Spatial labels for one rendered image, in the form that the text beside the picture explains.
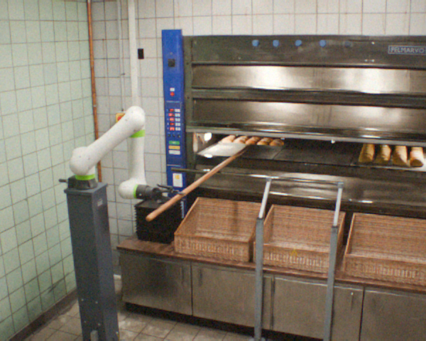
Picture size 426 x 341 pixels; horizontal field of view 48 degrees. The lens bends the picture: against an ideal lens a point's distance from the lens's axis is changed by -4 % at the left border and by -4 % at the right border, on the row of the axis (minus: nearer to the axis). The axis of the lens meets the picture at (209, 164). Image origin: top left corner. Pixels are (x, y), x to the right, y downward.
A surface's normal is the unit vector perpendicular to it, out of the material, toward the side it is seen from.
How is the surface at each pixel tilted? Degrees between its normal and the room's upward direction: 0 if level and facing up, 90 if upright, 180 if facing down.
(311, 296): 91
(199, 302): 90
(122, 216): 90
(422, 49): 90
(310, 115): 70
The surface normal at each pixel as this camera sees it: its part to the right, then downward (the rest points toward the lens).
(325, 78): -0.35, -0.11
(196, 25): -0.37, 0.24
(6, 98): 0.93, 0.07
